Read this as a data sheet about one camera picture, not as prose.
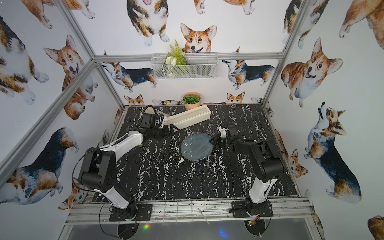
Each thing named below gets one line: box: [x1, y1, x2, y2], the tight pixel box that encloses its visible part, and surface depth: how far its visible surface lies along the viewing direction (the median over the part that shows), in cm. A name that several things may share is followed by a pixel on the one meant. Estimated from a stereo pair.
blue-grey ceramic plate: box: [180, 132, 214, 161], surface depth 97 cm
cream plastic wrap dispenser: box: [166, 104, 212, 130], surface depth 110 cm
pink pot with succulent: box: [183, 92, 201, 111], surface depth 109 cm
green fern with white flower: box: [164, 39, 187, 78], surface depth 85 cm
